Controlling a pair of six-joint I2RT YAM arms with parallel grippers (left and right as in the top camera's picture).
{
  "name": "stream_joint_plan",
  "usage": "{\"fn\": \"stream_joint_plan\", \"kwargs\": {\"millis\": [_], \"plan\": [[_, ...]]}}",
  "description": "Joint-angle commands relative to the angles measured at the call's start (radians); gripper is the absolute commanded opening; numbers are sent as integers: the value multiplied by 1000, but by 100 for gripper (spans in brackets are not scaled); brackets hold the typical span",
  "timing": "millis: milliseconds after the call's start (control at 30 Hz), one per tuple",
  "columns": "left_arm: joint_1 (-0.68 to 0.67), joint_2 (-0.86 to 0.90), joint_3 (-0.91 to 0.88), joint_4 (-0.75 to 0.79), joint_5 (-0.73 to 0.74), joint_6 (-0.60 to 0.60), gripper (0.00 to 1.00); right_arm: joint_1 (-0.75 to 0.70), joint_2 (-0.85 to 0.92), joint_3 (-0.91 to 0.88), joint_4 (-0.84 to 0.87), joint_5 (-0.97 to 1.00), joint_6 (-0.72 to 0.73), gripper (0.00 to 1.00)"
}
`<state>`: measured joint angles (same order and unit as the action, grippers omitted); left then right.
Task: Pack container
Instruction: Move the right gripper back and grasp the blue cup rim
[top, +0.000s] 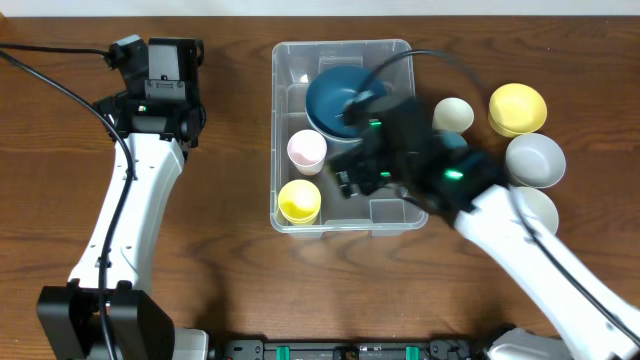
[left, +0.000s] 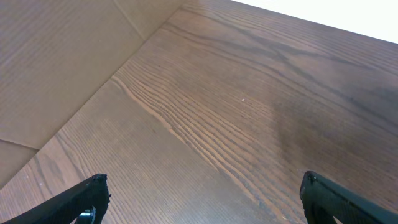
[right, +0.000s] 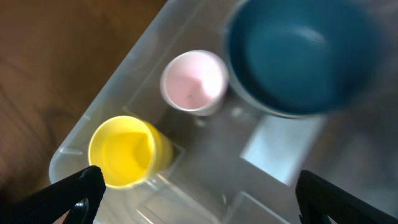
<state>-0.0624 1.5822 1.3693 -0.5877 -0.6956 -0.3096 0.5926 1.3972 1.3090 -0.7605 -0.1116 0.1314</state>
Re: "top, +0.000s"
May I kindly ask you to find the dark blue bowl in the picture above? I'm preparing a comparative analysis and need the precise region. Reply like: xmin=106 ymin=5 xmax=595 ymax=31
xmin=306 ymin=65 xmax=371 ymax=139
xmin=308 ymin=117 xmax=361 ymax=145

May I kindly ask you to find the pink cup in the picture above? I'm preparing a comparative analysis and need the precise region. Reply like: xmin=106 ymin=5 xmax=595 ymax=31
xmin=286 ymin=129 xmax=328 ymax=176

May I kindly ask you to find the yellow cup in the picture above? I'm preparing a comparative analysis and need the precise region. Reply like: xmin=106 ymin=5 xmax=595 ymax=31
xmin=278 ymin=179 xmax=322 ymax=218
xmin=282 ymin=211 xmax=319 ymax=226

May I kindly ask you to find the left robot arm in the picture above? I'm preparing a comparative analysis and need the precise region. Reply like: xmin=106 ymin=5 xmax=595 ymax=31
xmin=36 ymin=35 xmax=209 ymax=359

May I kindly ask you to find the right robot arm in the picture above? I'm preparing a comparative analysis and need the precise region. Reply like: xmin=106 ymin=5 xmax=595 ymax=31
xmin=329 ymin=146 xmax=639 ymax=359

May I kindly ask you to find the light blue cup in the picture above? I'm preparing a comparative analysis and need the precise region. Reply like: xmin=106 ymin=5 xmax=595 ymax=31
xmin=434 ymin=130 xmax=467 ymax=149

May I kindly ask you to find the cream white cup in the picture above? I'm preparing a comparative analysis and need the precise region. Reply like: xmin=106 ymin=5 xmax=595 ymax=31
xmin=433 ymin=97 xmax=475 ymax=134

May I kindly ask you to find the clear plastic storage bin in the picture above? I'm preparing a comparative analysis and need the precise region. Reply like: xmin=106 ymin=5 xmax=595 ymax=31
xmin=270 ymin=39 xmax=428 ymax=238

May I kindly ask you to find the yellow small bowl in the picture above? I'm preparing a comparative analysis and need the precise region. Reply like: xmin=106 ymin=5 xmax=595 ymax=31
xmin=488 ymin=83 xmax=548 ymax=138

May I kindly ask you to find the grey small bowl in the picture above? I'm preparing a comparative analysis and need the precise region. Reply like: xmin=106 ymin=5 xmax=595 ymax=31
xmin=505 ymin=133 xmax=567 ymax=188

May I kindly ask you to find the white small bowl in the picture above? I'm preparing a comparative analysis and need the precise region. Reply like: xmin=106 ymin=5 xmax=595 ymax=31
xmin=516 ymin=187 xmax=559 ymax=234

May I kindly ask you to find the left black cable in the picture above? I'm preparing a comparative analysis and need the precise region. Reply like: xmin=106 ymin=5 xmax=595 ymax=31
xmin=0 ymin=43 xmax=139 ymax=360

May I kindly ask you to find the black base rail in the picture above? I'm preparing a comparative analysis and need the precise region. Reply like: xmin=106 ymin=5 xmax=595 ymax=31
xmin=208 ymin=338 xmax=488 ymax=360

